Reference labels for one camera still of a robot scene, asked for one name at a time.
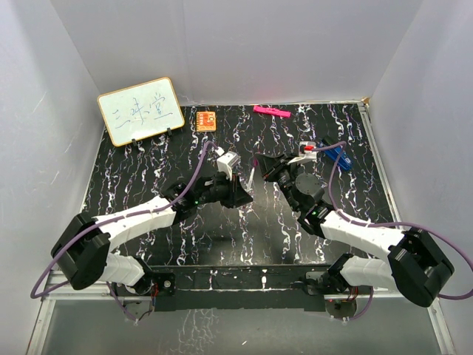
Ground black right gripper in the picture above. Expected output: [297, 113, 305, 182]
[257, 153, 302, 213]

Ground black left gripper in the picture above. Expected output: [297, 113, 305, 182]
[196, 171, 253, 209]

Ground white magenta marker pen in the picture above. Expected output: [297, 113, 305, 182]
[247, 166, 256, 191]

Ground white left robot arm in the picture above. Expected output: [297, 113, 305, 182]
[51, 172, 253, 295]

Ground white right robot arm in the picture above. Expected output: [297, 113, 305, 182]
[256, 154, 455, 308]

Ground blue stapler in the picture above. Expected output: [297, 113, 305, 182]
[319, 136, 352, 171]

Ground yellow framed whiteboard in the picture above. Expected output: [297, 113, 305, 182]
[97, 77, 185, 147]

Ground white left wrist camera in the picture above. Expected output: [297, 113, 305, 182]
[216, 147, 240, 180]

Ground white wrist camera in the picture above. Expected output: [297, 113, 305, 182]
[216, 147, 240, 180]
[288, 141, 317, 164]

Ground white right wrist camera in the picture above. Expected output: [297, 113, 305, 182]
[288, 141, 317, 164]

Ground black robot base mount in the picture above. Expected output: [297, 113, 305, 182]
[110, 264, 374, 314]

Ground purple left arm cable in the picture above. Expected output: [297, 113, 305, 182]
[30, 140, 225, 322]

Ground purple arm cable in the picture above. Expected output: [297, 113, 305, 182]
[313, 141, 473, 321]
[30, 140, 225, 322]

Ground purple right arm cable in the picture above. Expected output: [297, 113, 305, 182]
[313, 141, 473, 321]

